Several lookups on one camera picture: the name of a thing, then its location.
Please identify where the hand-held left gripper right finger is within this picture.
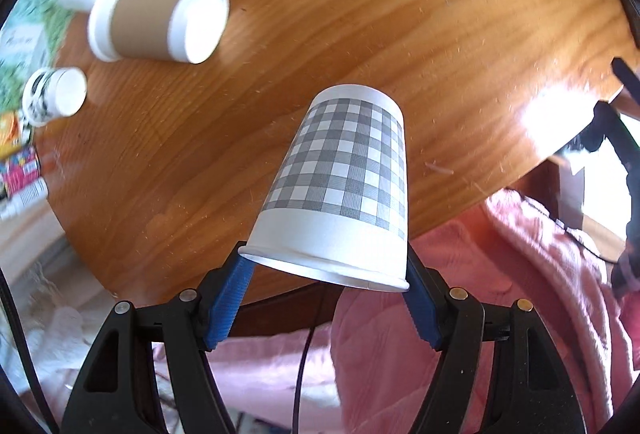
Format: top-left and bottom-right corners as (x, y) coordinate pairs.
(400, 237), (588, 434)

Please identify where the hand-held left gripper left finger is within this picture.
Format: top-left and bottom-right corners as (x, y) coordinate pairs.
(60, 241), (256, 434)

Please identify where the white cloth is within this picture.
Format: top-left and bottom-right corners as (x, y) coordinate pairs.
(0, 234), (153, 395)

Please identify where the brown sleeved paper cup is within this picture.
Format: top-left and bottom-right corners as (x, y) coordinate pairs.
(88, 0), (230, 64)

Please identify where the grey checked paper cup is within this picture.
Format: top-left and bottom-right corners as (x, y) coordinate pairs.
(238, 84), (410, 292)

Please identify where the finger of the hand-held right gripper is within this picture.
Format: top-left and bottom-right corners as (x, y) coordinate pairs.
(567, 57), (640, 187)

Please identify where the pink blanket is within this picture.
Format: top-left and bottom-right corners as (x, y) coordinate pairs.
(152, 188), (632, 434)

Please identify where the black cable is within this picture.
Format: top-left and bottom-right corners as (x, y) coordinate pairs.
(293, 325), (317, 434)

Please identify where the orange snack packet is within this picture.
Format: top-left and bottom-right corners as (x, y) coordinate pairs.
(0, 111), (25, 158)

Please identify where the green printed paper box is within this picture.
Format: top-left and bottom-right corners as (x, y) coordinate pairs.
(0, 0), (146, 115)

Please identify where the colourful patterned box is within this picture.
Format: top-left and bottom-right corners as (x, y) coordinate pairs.
(0, 145), (49, 221)

